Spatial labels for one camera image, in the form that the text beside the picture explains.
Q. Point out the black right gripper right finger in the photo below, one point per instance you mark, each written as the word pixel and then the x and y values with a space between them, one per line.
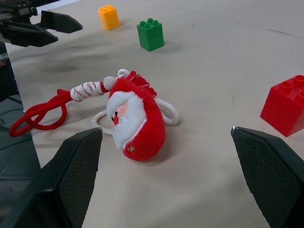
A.
pixel 275 175

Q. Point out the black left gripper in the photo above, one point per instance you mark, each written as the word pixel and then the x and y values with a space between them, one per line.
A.
pixel 16 10

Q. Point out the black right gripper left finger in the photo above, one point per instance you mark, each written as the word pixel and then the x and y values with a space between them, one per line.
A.
pixel 59 185

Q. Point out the yellow toy building block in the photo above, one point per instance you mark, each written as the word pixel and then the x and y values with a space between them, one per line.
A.
pixel 109 17

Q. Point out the red toy building block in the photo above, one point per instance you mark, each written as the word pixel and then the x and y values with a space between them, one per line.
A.
pixel 285 109

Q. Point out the green toy building block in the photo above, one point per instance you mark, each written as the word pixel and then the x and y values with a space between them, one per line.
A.
pixel 150 35

